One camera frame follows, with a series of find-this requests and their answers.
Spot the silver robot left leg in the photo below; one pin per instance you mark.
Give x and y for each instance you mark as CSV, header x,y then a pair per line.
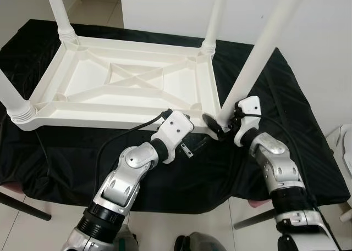
x,y
125,240

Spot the white plastic table top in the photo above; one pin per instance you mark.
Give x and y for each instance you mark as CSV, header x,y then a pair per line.
x,y
93,75

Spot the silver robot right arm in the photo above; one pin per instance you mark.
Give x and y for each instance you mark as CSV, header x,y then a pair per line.
x,y
278,163

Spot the white plastic table leg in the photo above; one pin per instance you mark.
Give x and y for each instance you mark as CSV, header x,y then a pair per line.
x,y
21,111
263,48
59,9
216,15

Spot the black tablecloth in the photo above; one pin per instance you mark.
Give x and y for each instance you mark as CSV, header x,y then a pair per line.
x,y
308,152

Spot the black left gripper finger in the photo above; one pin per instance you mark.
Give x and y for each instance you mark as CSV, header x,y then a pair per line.
x,y
188,118
201,145

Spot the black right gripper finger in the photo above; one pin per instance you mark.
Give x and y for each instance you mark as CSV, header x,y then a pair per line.
x,y
213,126

